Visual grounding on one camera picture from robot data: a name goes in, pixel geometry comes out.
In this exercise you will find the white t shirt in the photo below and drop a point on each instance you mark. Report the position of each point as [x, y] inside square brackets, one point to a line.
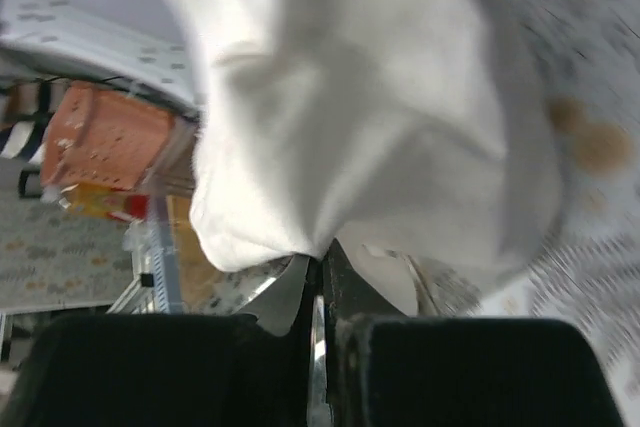
[416, 127]

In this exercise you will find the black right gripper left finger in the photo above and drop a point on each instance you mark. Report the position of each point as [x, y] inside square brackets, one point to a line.
[247, 369]

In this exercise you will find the floral table cloth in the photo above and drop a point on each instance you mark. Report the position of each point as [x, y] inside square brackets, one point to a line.
[588, 272]

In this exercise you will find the orange perforated crate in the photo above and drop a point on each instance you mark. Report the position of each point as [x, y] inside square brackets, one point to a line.
[102, 137]

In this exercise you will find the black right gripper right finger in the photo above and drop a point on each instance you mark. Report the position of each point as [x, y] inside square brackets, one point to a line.
[387, 369]

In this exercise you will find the blue slotted cable duct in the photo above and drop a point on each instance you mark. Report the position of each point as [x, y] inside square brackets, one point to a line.
[165, 266]

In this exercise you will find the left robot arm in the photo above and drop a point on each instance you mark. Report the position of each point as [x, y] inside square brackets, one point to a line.
[57, 38]

